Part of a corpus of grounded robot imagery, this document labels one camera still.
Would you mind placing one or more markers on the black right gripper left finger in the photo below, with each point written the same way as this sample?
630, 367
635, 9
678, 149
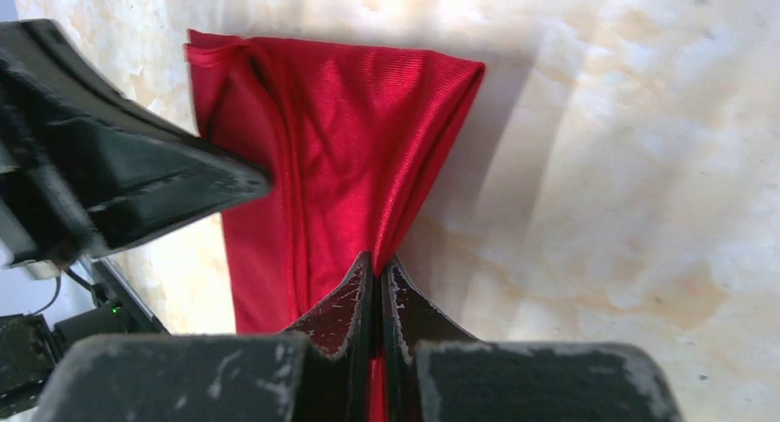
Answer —
317, 369

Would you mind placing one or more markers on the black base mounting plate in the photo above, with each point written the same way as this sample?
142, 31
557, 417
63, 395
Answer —
31, 348

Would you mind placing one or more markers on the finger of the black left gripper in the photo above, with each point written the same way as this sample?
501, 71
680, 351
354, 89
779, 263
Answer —
161, 176

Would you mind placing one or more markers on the red cloth napkin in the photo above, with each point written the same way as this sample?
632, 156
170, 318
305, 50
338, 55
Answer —
353, 137

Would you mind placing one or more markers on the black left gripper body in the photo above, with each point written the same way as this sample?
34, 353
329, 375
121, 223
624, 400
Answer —
55, 168

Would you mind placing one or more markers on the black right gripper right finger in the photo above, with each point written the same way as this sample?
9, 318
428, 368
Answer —
437, 371

